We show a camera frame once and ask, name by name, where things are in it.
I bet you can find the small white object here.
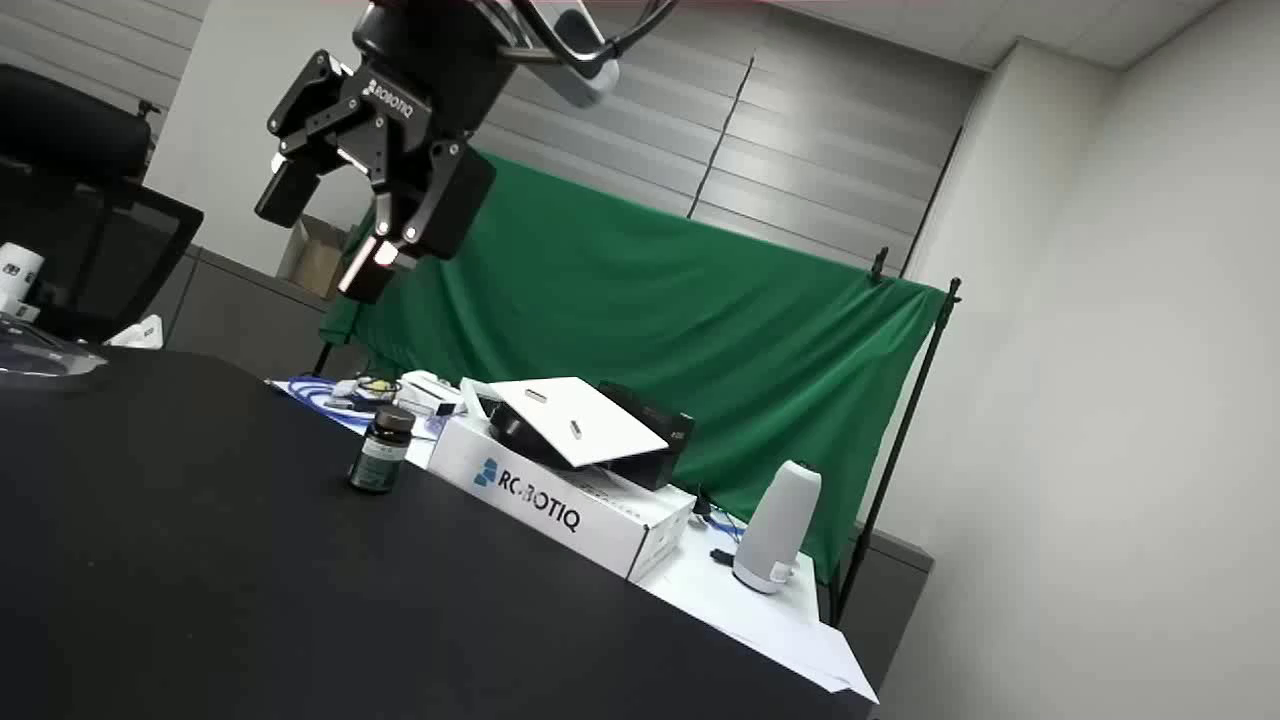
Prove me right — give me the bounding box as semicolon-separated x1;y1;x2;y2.
0;240;45;325

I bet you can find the white Robotiq cardboard box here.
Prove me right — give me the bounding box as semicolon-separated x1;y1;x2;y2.
423;410;701;586

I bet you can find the black office chair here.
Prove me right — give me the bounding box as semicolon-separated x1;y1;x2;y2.
0;59;207;348

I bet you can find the small dark glass bottle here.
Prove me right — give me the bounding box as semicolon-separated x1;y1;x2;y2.
346;400;422;501

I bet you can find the green backdrop cloth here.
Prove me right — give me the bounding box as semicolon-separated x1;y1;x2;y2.
316;149;954;593

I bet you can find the black backdrop stand pole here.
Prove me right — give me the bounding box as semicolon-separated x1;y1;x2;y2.
827;243;967;627

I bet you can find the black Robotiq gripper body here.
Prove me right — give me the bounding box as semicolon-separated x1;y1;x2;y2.
350;0;528;149

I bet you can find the black device on box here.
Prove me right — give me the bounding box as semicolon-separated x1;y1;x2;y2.
482;379;701;491

